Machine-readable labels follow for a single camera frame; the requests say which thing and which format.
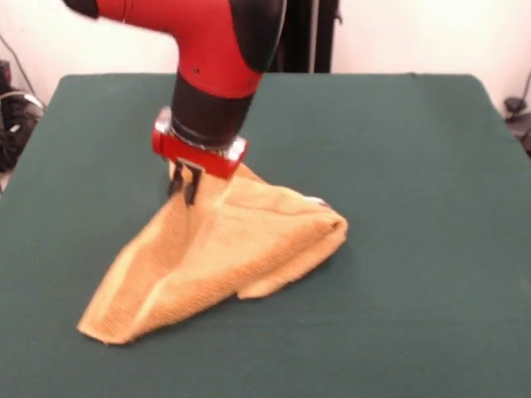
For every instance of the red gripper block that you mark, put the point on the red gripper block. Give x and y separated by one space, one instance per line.
195 157

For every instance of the dark stand base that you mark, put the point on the dark stand base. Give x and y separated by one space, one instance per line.
514 104
16 132

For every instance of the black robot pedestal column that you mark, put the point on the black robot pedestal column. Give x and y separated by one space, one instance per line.
307 37

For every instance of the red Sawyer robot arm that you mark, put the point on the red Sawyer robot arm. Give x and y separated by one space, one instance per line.
215 54

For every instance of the dark green table cloth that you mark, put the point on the dark green table cloth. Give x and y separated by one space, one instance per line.
415 290

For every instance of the tan terry towel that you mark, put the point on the tan terry towel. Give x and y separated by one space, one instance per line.
232 248

